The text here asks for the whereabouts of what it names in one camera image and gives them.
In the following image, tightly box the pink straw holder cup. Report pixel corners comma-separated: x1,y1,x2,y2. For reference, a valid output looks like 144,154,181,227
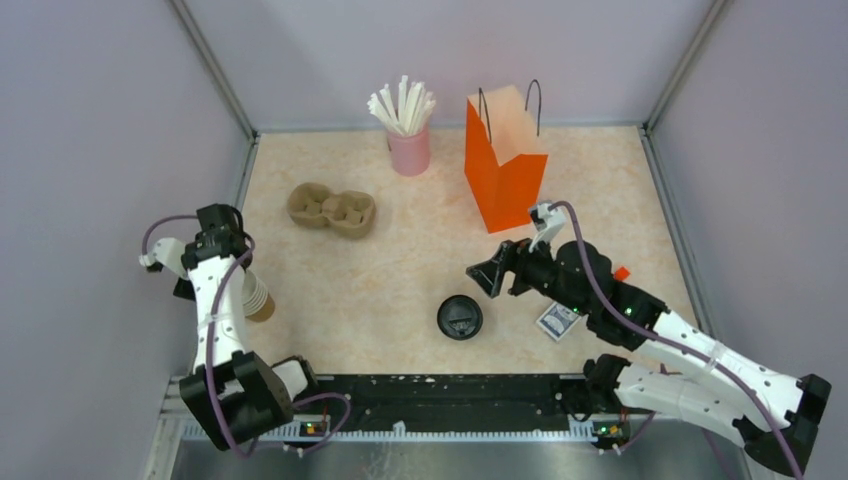
387,126,431,177

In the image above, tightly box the blue playing card box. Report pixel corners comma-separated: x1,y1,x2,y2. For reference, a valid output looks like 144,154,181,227
535,302,582,342

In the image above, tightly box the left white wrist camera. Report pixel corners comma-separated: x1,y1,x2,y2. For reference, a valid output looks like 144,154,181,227
139,237,188,279

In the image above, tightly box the orange paper bag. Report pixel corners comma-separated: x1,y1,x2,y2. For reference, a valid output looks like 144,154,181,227
464,79,548,234

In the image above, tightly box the stack of brown paper cups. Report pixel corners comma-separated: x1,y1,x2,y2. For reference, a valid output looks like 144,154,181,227
242,270,276,322

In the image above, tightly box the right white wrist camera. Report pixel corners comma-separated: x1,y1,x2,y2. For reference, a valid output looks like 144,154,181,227
528,201,568,253

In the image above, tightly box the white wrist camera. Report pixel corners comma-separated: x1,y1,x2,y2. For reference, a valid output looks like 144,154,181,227
528,201,568,253
139,237,188,279

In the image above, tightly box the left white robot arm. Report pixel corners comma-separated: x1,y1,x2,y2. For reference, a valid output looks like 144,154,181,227
138,204,321,453

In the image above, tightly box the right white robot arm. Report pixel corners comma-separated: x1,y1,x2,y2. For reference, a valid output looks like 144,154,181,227
466,239,831,478

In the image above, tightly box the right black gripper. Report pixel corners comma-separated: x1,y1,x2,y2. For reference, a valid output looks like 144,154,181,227
467,228,591,317

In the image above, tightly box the small red cube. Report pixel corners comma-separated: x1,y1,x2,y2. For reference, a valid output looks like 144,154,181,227
613,266,631,281

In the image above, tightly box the brown pulp cup carrier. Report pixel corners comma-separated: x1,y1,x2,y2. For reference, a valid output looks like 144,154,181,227
286,182,377,239

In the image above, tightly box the stack of black cup lids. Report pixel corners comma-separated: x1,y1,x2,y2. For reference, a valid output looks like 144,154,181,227
437,295,484,341

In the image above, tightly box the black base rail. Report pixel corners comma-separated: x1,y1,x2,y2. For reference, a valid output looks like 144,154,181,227
317,374,599,433

